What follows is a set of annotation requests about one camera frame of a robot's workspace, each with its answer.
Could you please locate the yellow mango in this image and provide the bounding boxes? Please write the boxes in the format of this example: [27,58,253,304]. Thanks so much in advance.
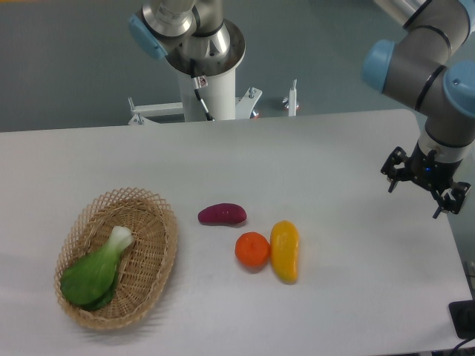
[270,220,300,284]

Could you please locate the black cable on pedestal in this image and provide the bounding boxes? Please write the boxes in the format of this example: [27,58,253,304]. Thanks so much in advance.
[189,58,216,122]

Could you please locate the purple sweet potato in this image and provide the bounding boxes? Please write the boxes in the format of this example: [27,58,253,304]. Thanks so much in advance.
[197,202,247,225]

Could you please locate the woven wicker basket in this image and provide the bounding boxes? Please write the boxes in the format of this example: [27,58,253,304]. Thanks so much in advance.
[54,188,178,330]

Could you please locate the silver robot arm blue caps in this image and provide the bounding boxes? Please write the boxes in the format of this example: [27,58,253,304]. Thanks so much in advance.
[361,0,474,214]

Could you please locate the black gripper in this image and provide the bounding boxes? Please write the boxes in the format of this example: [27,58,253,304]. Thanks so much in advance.
[381,137,471,219]

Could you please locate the green bok choy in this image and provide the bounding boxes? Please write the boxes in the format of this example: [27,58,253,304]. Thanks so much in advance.
[60,226,134,311]

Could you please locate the black device at table edge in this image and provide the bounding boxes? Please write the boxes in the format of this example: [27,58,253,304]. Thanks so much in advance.
[448,300,474,339]

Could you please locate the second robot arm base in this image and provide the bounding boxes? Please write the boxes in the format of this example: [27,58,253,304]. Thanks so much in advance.
[128,0,246,77]

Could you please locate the orange fruit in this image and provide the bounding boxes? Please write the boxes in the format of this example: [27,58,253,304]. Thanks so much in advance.
[235,231,270,268]

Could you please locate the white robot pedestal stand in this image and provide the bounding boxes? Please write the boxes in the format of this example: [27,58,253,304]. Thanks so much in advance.
[127,20,301,126]

